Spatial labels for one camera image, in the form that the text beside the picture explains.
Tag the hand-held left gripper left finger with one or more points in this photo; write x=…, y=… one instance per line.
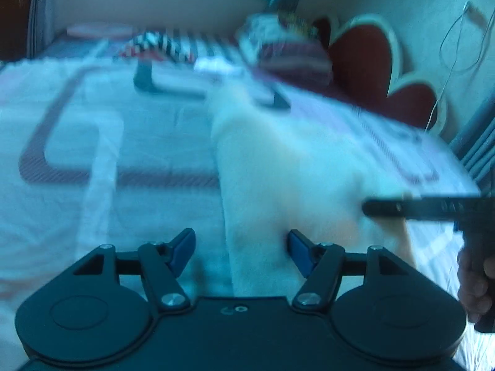
x=183, y=247

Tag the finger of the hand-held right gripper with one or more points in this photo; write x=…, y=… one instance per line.
x=406, y=208

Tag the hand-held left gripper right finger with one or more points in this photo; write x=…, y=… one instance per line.
x=299, y=249

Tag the white towel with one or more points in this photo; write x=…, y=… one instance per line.
x=290, y=170

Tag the person's right hand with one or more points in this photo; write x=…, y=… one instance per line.
x=471, y=286

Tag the grey ribbed cloth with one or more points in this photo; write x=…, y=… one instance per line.
x=477, y=150

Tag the patterned pink white bedspread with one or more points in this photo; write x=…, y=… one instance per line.
x=116, y=131

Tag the red white scalloped headboard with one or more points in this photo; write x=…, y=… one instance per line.
x=367, y=69

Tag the small white cloth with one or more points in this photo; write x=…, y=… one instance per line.
x=214, y=66

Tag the folded striped quilt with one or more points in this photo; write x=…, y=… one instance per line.
x=286, y=54

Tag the black white red striped garment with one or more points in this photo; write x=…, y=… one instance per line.
x=158, y=44

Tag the yellow black patterned cloth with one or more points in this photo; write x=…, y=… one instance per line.
x=297, y=23

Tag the pink pillow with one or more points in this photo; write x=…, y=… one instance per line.
x=100, y=31

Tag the brown wooden wardrobe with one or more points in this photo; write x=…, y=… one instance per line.
x=13, y=11

